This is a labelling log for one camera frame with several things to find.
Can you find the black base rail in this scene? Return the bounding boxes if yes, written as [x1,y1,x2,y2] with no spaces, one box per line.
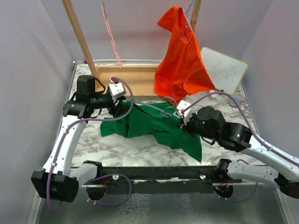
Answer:
[76,166,242,195]

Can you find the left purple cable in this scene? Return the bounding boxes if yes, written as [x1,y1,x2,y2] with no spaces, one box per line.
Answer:
[46,77,135,212]

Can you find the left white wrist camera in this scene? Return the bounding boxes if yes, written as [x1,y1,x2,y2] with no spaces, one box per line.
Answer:
[109,83,126,98]

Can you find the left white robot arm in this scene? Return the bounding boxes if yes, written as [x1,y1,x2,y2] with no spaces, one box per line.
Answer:
[31,75,132,206]

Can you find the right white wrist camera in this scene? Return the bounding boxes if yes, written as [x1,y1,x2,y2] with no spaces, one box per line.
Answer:
[176,100,193,125]

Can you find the lilac hanger under orange shirt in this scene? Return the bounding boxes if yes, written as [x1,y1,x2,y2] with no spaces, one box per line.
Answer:
[182,0,194,40]

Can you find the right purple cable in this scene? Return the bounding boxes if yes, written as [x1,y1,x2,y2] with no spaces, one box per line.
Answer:
[181,91,299,203]

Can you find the wooden clothes rack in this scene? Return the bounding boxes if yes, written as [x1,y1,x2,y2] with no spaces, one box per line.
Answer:
[61,0,203,98]

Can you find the pink wire hanger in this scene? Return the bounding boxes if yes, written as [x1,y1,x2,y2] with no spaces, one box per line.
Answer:
[101,1,122,70]

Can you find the green t shirt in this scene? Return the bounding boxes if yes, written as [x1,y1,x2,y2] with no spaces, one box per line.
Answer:
[100,102,202,162]

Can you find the blue grey plastic hanger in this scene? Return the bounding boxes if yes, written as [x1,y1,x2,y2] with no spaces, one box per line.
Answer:
[134,96,178,119]

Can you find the purple cable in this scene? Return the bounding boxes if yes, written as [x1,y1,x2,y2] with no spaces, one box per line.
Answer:
[46,77,135,212]
[181,91,299,203]

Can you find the small whiteboard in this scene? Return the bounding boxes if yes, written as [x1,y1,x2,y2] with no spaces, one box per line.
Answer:
[200,47,249,95]

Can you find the orange t shirt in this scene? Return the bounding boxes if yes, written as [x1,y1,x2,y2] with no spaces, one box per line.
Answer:
[154,6,215,102]

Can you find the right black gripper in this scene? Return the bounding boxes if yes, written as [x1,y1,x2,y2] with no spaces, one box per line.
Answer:
[177,112,219,141]

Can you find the clear plastic cup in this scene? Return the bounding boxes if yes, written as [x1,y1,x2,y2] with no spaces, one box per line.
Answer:
[233,94,242,104]

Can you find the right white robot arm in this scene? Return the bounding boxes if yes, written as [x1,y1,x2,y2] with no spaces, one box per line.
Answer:
[177,103,299,198]

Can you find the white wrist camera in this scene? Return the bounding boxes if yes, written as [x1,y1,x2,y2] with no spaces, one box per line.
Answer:
[109,83,126,98]
[176,100,193,125]

